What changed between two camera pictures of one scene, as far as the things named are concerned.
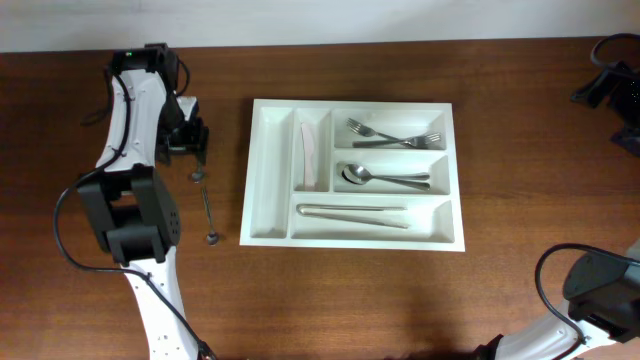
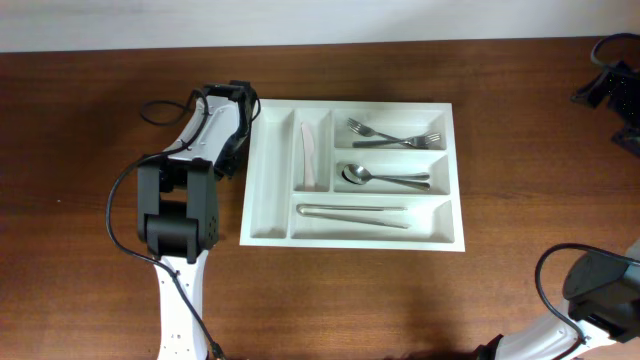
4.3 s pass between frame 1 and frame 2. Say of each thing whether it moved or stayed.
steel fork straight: stayed
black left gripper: moved
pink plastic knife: stayed
